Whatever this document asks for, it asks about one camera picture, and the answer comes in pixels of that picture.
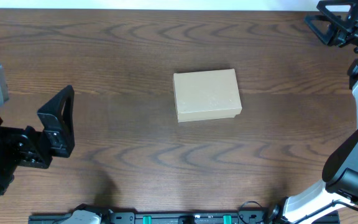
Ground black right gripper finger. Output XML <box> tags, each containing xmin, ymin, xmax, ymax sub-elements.
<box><xmin>317</xmin><ymin>0</ymin><xmax>358</xmax><ymax>32</ymax></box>
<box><xmin>304</xmin><ymin>15</ymin><xmax>340</xmax><ymax>46</ymax></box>

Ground cardboard box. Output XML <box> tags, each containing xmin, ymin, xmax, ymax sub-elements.
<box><xmin>173</xmin><ymin>68</ymin><xmax>242</xmax><ymax>123</ymax></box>

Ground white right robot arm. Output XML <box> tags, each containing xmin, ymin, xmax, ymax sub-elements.
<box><xmin>263</xmin><ymin>0</ymin><xmax>358</xmax><ymax>223</ymax></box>

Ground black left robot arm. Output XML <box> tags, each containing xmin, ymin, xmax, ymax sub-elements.
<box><xmin>0</xmin><ymin>85</ymin><xmax>75</xmax><ymax>196</ymax></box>

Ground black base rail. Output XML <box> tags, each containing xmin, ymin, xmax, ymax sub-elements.
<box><xmin>28</xmin><ymin>204</ymin><xmax>276</xmax><ymax>224</ymax></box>

